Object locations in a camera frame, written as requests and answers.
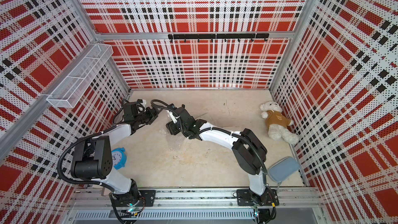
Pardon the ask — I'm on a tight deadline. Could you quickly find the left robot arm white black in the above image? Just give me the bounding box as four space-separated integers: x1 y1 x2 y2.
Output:
57 100 159 205

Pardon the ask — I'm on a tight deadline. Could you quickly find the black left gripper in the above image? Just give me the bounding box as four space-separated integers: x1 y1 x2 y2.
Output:
134 104 164 125

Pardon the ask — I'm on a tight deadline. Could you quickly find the blue alarm clock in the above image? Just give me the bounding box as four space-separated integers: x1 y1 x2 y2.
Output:
112 148 127 170

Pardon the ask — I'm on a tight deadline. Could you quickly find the white teddy bear brown shirt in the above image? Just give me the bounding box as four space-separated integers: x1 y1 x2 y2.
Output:
260 101 299 145

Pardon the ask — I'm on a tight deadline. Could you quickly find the grey blue zip pouch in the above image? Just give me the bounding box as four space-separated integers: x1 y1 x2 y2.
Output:
268 157 300 184

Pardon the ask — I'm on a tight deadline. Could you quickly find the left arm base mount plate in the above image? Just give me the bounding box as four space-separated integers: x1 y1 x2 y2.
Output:
110 190 156 207

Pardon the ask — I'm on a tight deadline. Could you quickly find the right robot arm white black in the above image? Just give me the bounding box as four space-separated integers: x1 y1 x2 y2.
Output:
151 100 277 206

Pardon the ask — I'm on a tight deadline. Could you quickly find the black wall hook rail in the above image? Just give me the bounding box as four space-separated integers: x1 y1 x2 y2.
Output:
168 33 269 41

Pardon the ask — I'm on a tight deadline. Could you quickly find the white wire mesh shelf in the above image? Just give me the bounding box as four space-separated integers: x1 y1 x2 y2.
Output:
47 44 113 108

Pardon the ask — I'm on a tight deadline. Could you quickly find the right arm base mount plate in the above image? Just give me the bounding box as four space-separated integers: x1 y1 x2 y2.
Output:
235 189 279 206

